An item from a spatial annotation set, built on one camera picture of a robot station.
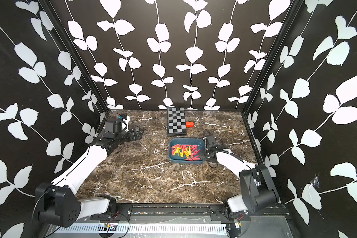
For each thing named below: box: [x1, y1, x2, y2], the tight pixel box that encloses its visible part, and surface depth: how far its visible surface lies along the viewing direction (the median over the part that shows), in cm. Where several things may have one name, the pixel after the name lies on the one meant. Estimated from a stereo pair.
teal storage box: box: [167, 137, 206, 165], surface depth 97 cm
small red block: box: [185, 121, 195, 128], surface depth 113 cm
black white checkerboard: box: [166, 107, 187, 137], surface depth 113 cm
